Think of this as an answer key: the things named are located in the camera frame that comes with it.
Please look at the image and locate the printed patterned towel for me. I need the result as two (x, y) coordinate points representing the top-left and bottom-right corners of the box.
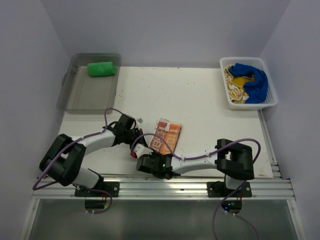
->
(148, 118), (182, 155)

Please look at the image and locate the green microfiber towel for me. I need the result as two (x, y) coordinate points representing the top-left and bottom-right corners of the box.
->
(87, 61), (117, 77)

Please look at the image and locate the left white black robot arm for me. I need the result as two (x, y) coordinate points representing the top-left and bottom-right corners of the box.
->
(33, 114), (147, 197)

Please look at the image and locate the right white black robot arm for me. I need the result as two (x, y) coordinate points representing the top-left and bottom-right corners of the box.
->
(131, 139), (255, 197)

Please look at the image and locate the clear grey plastic bin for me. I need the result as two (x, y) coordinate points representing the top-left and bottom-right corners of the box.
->
(56, 53), (122, 115)

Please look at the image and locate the yellow striped cloth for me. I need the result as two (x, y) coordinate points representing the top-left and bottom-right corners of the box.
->
(223, 65), (255, 104)

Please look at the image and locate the white perforated plastic basket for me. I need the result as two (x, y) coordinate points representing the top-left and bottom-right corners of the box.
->
(220, 57), (278, 110)

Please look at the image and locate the blue cloth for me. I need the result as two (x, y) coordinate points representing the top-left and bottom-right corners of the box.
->
(228, 63), (269, 104)

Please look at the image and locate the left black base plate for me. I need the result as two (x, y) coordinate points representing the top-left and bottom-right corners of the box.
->
(74, 181), (120, 198)

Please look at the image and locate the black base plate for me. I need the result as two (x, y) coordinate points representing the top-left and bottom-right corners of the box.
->
(206, 181), (253, 198)
(74, 181), (120, 198)

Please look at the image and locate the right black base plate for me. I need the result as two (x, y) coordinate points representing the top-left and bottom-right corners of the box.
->
(206, 181), (253, 198)

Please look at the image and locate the aluminium mounting rail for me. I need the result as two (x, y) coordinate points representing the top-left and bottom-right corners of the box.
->
(32, 174), (296, 201)

